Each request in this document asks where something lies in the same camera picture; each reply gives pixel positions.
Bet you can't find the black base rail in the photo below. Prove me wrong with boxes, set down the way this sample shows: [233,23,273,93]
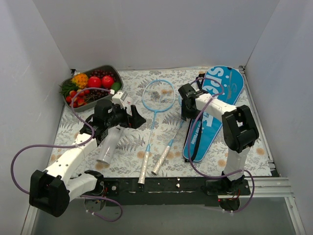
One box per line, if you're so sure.
[83,176,250,208]

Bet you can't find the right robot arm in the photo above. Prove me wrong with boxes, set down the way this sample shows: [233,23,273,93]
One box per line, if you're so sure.
[180,90,259,195]

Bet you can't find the blue racket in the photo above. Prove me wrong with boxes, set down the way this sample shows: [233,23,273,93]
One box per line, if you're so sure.
[151,93,191,176]
[138,79,176,185]

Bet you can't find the orange flower fruit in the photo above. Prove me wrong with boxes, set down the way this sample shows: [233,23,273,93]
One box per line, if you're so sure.
[71,73,89,89]

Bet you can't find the purple cable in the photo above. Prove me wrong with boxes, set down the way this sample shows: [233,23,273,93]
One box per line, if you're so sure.
[11,87,123,222]
[188,77,256,213]

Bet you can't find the white shuttlecock tube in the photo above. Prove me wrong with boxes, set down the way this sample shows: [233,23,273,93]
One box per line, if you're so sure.
[96,126,125,165]

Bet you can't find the red apple right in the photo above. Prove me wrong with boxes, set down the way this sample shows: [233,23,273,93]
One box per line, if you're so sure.
[101,75,114,89]

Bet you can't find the dark grape bunch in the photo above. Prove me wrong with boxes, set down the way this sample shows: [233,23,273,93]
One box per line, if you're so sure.
[90,70,115,79]

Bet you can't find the red apple left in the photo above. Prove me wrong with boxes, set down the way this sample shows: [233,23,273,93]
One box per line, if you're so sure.
[88,76,102,88]

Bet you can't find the green lime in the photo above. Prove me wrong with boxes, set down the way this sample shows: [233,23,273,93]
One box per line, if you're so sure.
[111,82,122,92]

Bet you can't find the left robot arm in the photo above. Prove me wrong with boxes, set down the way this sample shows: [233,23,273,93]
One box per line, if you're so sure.
[29,99,146,217]

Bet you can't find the blue racket bag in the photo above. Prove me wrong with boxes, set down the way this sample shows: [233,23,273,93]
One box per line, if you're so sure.
[187,66,244,163]

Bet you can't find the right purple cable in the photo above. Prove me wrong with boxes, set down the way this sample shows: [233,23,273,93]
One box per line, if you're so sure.
[188,77,256,213]

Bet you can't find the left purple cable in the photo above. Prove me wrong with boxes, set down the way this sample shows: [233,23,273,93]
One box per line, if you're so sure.
[11,87,123,222]

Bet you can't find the red apple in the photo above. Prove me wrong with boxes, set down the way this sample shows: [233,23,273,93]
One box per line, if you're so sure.
[101,75,114,89]
[88,76,102,88]

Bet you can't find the floral tablecloth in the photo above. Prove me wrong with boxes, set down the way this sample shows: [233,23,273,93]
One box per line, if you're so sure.
[46,70,272,178]

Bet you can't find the small red yellow fruits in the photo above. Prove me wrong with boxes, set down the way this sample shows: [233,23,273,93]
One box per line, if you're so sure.
[65,89,90,108]

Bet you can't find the grey fruit tray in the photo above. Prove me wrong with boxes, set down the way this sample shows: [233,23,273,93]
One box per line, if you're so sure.
[60,65,123,112]

